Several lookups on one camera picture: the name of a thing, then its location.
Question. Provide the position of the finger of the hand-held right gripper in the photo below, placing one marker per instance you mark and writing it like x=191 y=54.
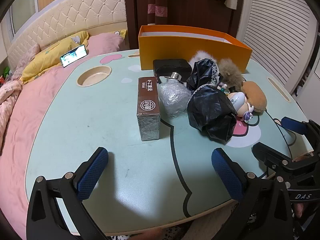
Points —
x=292 y=125
x=267 y=152

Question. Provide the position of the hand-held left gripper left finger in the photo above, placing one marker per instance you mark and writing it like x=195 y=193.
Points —
x=92 y=175

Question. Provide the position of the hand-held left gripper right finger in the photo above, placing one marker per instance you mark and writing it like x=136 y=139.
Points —
x=227 y=177

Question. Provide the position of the orange cardboard box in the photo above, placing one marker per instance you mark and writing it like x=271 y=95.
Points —
x=175 y=50

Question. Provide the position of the brown plush toy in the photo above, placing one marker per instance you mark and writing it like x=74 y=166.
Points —
x=255 y=95

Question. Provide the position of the small doll figurine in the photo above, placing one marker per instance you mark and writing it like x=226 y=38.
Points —
x=238 y=100

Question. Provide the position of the brown card box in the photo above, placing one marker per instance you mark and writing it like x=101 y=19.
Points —
x=147 y=110

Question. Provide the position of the pink blanket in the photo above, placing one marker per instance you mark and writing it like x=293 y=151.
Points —
x=37 y=100

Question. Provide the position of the white louvered closet door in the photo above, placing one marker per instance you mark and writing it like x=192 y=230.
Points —
x=275 y=30

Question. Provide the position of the bubble wrapped bottle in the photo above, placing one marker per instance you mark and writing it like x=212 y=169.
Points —
x=173 y=95

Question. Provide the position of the black smartphone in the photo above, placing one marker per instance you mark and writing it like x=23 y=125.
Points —
x=74 y=55

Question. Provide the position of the black rectangular box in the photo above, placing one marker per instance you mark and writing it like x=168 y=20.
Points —
x=172 y=67

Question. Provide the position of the large yellow pillow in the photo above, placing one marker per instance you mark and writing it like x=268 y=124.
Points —
x=47 y=60

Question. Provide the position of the small yellow pillow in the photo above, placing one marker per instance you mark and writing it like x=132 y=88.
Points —
x=123 y=33

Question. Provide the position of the dark brown door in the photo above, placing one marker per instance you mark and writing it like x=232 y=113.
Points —
x=190 y=7

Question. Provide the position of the cream tufted headboard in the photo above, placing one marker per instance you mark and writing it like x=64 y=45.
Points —
x=75 y=12

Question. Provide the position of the brown pink striped scarf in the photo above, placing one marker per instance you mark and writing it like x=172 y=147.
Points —
x=157 y=5

